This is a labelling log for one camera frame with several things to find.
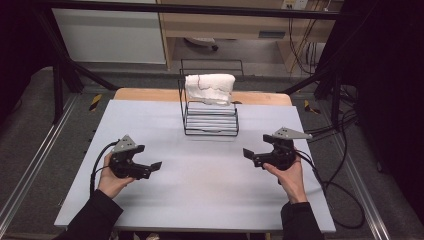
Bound black wire rack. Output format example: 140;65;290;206
178;58;245;137

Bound white towel with coloured stitching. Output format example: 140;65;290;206
184;73;236;106

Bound black curtain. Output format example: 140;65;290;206
314;0;424;216
0;0;56;119

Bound white cabinet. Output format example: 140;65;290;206
51;7;167;65

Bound white wall socket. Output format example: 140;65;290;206
281;0;310;11

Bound person's right hand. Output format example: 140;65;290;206
262;155;309;205

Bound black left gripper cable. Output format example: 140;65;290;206
89;140;120;198

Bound office chair base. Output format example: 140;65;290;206
184;36;220;52

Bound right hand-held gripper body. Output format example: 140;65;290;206
261;126;314;172

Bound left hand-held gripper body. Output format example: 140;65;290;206
109;134;148;180

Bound hanging desk cables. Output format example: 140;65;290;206
287;15;323;77

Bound black metal frame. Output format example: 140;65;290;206
32;0;348;133

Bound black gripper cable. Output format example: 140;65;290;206
294;149;366;231
89;140;120;198

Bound person's left hand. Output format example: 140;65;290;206
97;152;136;200

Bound aluminium floor rail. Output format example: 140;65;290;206
0;94;78;229
331;131;393;240

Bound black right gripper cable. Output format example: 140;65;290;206
294;149;366;231

